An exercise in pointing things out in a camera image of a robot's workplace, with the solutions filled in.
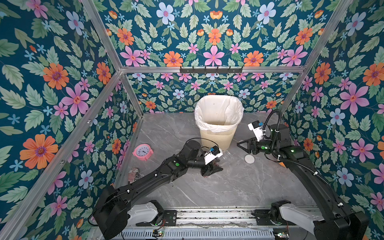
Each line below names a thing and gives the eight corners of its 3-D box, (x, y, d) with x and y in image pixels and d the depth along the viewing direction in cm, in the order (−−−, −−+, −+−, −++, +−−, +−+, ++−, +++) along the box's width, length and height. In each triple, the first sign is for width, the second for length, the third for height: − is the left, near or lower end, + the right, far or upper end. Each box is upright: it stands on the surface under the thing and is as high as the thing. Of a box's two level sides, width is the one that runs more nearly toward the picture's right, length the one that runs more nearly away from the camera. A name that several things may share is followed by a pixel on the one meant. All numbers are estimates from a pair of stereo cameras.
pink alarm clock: (132, 154, 99) (130, 152, 96) (142, 143, 105) (141, 141, 102) (145, 162, 96) (143, 160, 93) (155, 150, 101) (154, 148, 98)
